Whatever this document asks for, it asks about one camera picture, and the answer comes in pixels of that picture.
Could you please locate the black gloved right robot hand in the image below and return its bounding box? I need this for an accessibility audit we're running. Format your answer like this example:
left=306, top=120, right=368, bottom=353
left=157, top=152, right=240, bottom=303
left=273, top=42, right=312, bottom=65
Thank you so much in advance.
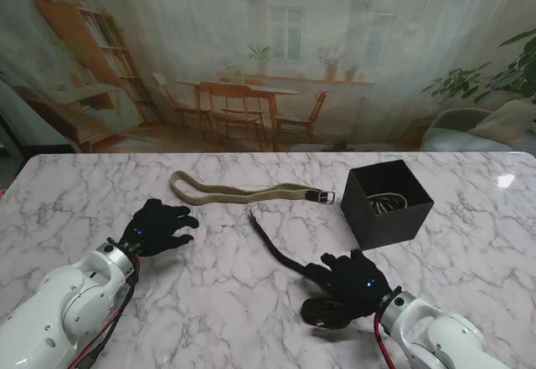
left=303, top=248, right=397, bottom=324

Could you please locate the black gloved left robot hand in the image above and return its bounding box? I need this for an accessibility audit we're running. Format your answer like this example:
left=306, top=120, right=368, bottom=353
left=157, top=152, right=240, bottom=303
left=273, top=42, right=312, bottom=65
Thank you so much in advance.
left=119, top=198, right=200, bottom=258

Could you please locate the black square storage box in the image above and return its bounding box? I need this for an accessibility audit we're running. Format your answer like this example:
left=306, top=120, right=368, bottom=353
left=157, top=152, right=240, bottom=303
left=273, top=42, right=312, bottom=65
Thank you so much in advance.
left=339, top=160, right=436, bottom=252

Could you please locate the beige braided belt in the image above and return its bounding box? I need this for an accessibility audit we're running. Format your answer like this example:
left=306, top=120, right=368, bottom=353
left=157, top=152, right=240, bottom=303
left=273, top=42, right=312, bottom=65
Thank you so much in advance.
left=367, top=192, right=410, bottom=216
left=168, top=170, right=337, bottom=206

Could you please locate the black woven belt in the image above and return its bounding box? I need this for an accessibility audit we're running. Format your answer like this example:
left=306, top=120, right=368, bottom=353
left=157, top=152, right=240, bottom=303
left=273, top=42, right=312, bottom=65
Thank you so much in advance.
left=249, top=208, right=353, bottom=329

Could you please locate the printed room scene backdrop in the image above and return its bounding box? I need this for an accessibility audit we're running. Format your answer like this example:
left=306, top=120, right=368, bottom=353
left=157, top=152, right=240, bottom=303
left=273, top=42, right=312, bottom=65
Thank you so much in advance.
left=0, top=0, right=536, bottom=155

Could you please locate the red and black cable bundle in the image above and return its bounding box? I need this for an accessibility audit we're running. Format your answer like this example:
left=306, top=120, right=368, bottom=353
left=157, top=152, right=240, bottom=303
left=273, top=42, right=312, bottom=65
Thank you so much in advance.
left=66, top=254, right=142, bottom=369
left=374, top=312, right=399, bottom=369

